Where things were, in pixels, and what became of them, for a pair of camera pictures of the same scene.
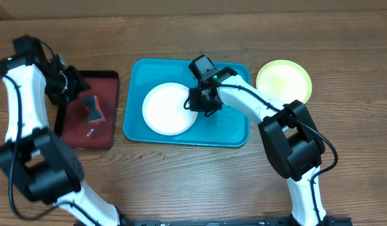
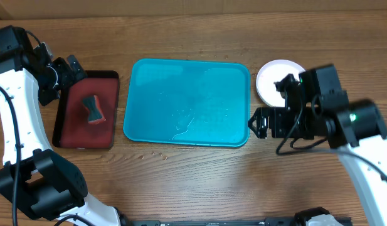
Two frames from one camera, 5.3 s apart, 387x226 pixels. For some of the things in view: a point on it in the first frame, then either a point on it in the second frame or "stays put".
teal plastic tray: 221,128 stays put
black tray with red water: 72,123 stays put
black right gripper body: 199,102 -> 307,126
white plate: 164,110 -> 273,71
